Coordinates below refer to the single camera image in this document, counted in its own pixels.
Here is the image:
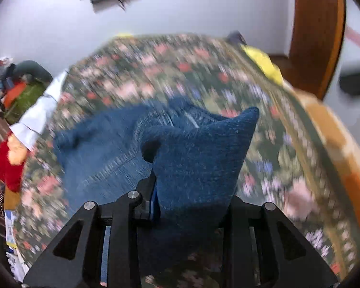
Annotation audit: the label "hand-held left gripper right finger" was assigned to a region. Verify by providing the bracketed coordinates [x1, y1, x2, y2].
[219, 196, 339, 288]

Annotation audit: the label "white shirt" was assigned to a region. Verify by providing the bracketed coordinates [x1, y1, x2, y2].
[10, 70, 68, 150]

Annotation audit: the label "blue denim jeans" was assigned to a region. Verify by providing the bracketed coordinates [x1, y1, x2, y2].
[52, 94, 260, 279]

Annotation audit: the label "orange patterned blanket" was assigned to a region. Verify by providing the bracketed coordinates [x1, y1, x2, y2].
[283, 85, 360, 279]

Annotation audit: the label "pile of clothes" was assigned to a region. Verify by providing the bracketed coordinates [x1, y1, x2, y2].
[0, 56, 18, 112]

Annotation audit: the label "brown wooden box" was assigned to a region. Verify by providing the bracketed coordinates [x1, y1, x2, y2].
[4, 185, 22, 211]

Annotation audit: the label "dark blurred object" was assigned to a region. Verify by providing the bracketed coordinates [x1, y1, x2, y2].
[338, 70, 360, 97]

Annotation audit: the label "yellow fleece blanket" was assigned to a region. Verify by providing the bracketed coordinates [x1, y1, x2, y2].
[241, 45, 284, 86]

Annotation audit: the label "wooden door frame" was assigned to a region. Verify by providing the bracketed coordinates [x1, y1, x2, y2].
[289, 0, 347, 100]

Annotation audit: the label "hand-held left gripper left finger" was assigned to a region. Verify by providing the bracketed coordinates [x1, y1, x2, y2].
[22, 172, 159, 288]

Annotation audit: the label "pile of papers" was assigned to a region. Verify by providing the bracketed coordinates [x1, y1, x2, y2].
[4, 210, 30, 283]

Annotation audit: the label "grey pillow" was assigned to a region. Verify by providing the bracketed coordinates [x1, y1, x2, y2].
[13, 60, 54, 84]

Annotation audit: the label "green bag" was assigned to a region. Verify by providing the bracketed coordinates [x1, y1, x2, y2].
[4, 81, 48, 126]

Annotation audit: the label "dark floral blanket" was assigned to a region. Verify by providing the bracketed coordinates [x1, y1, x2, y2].
[13, 31, 360, 288]

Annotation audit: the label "grey purple backpack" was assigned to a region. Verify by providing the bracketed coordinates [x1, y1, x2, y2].
[226, 31, 247, 46]

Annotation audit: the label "red and yellow garment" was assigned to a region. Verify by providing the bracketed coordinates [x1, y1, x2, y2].
[0, 133, 30, 193]

